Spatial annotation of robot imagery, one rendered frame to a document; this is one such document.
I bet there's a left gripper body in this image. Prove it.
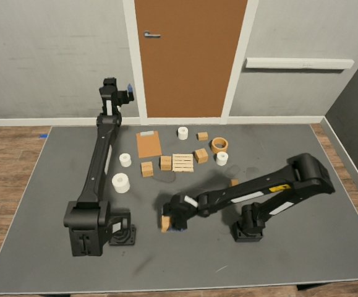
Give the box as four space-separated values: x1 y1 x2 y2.
122 90 134 104

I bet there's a tan cardboard cube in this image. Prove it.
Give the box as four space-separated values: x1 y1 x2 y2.
197 132 208 140

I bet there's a small square wooden pallet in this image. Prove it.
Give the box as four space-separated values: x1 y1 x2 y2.
173 154 194 172

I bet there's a tan flat board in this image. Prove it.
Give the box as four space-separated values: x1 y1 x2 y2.
136 131 162 158

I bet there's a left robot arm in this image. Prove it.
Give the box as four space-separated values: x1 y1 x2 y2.
64 77 136 257

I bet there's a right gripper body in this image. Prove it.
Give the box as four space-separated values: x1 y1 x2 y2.
171 214 190 231

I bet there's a tan cardboard carton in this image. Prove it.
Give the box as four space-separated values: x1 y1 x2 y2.
160 217 171 233
161 156 171 170
141 161 153 177
194 148 208 164

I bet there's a brown rectangular block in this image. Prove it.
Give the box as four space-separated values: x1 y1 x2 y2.
229 179 239 187

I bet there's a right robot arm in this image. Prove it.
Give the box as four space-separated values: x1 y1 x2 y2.
161 152 335 239

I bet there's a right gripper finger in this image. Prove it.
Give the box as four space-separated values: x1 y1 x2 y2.
166 226 184 233

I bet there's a tan hollow tube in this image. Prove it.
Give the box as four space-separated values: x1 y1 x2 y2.
211 137 228 154

